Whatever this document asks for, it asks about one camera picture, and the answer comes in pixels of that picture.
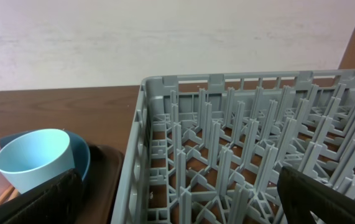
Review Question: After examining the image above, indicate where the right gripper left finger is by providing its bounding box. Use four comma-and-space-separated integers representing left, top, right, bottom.
0, 169, 83, 224

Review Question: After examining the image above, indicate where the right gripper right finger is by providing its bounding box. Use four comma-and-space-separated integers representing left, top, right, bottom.
277, 166, 355, 224

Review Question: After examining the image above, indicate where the grey dishwasher rack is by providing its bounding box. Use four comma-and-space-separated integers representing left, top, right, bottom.
111, 70, 355, 223

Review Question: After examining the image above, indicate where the brown serving tray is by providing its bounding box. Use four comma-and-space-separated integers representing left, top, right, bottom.
75, 144, 124, 224

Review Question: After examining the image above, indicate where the right wooden chopstick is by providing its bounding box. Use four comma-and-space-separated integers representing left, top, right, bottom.
7, 189, 19, 201

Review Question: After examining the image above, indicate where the wooden chopstick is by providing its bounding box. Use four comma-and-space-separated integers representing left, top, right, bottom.
7, 189, 19, 201
0, 185, 15, 205

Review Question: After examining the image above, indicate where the dark blue plate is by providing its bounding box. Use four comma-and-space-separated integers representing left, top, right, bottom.
0, 130, 91, 184

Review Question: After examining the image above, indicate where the light blue cup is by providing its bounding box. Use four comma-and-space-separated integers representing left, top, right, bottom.
0, 129, 75, 194

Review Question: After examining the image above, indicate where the left wooden chopstick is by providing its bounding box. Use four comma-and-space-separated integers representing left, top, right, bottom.
0, 185, 15, 205

